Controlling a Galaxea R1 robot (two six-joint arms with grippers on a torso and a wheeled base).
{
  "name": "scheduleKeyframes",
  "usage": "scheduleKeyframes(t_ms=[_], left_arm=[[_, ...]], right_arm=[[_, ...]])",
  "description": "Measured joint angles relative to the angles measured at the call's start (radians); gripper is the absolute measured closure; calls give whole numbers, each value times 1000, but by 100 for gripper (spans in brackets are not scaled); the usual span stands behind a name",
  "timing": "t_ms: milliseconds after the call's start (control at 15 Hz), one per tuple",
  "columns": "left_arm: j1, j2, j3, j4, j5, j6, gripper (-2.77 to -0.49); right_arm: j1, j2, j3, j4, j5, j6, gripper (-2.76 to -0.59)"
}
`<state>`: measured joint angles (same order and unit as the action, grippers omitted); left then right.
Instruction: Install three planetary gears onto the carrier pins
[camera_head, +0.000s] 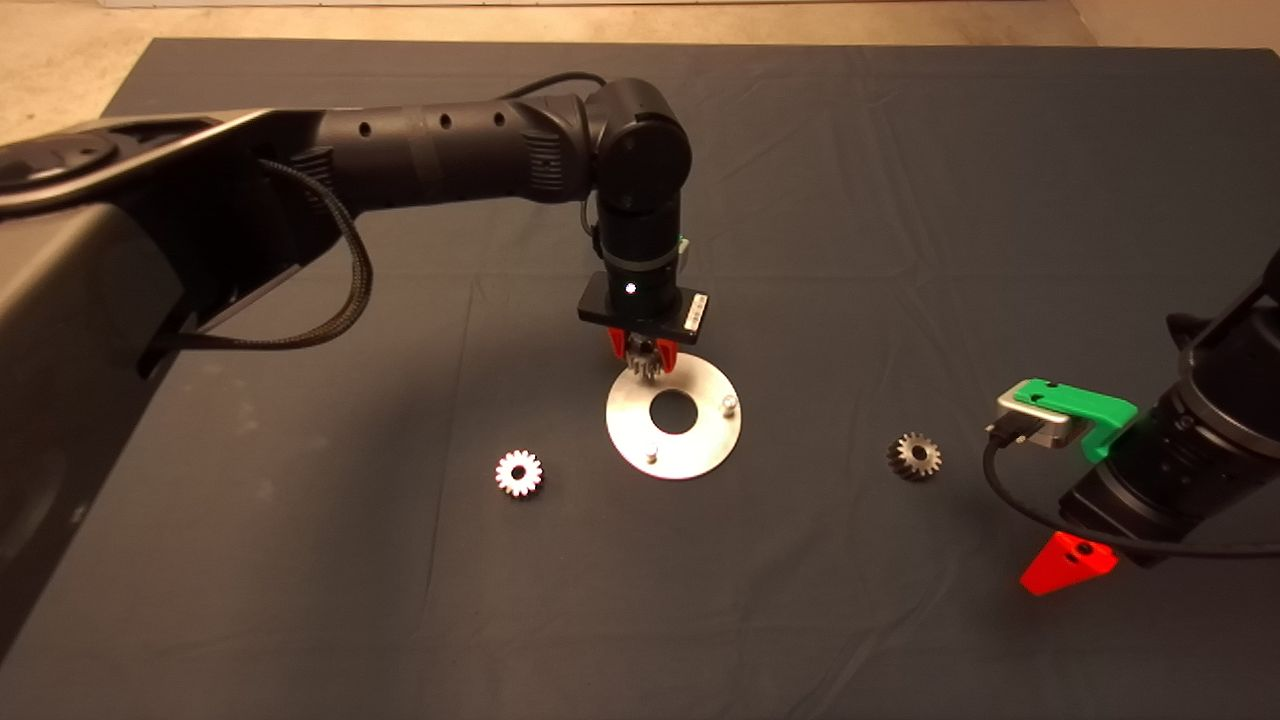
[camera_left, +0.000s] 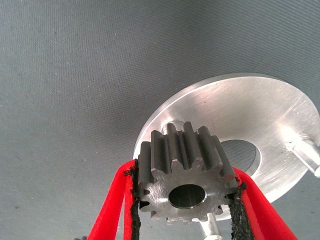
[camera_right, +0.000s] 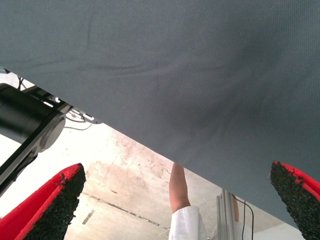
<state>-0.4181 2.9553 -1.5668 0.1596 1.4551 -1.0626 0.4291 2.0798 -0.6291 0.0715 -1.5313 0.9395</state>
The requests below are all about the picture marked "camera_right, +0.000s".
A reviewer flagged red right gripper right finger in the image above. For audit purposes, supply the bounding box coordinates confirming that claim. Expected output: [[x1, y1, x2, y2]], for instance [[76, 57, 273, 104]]
[[269, 160, 320, 240]]

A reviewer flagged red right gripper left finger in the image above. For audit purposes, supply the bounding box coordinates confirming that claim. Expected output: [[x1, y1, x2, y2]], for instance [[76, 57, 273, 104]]
[[0, 162, 87, 240]]

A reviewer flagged person's bare forearm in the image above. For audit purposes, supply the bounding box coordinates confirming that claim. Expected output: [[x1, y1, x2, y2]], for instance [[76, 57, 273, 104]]
[[168, 161, 192, 215]]

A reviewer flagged white sleeve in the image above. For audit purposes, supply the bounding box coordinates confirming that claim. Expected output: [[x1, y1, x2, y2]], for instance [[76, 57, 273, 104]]
[[168, 205, 208, 240]]

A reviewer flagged dark grey table cloth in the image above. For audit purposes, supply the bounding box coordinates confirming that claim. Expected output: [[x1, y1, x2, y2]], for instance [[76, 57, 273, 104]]
[[0, 0, 320, 235]]

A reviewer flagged thin black hanging cable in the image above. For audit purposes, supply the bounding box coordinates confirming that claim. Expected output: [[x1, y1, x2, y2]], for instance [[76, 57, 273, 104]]
[[241, 199, 255, 240]]

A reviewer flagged aluminium profile post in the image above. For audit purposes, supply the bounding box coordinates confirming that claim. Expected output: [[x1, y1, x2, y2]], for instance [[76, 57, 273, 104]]
[[216, 188, 237, 240]]

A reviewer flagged black frame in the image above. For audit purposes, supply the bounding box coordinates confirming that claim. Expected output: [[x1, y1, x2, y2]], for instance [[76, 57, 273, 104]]
[[0, 83, 73, 198]]

